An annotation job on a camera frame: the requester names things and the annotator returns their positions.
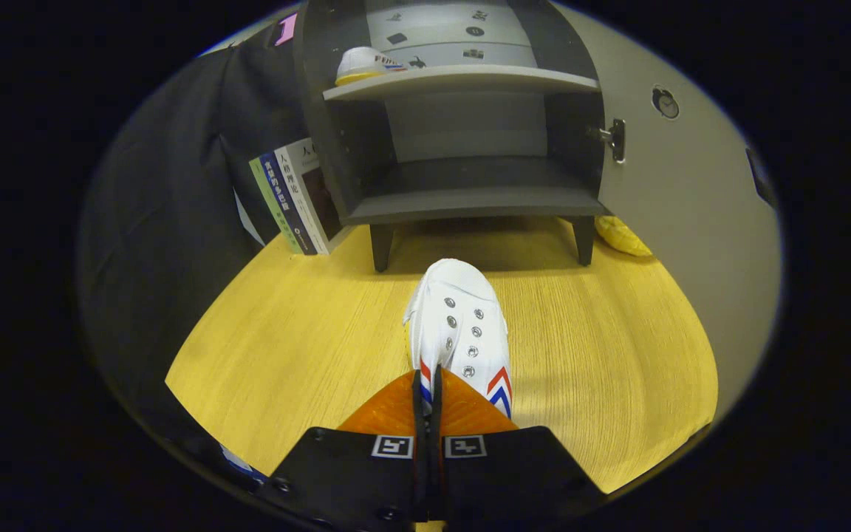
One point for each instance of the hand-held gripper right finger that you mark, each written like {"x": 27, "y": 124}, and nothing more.
{"x": 514, "y": 480}

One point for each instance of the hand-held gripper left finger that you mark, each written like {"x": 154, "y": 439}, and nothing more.
{"x": 351, "y": 480}

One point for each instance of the white striped canvas shoe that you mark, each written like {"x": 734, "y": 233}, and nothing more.
{"x": 363, "y": 65}
{"x": 459, "y": 325}

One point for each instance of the beige shoe cabinet door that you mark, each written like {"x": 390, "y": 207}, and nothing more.
{"x": 691, "y": 244}

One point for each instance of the white blue printed object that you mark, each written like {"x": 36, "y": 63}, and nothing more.
{"x": 239, "y": 464}

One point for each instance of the yellow soft object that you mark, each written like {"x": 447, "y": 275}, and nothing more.
{"x": 621, "y": 236}

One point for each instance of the green book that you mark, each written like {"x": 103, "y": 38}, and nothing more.
{"x": 269, "y": 199}

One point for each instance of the white book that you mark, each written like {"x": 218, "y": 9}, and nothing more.
{"x": 307, "y": 188}

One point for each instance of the black backdrop cloth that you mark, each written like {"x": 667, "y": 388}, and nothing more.
{"x": 159, "y": 222}

